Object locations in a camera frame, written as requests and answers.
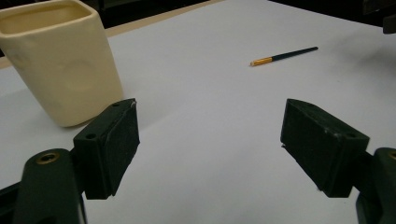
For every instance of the cream ceramic square cup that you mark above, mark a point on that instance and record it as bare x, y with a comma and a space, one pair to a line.
62, 62

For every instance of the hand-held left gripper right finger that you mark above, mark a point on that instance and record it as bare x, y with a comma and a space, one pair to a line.
323, 146

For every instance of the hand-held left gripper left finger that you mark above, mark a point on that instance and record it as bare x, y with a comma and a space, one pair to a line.
107, 149

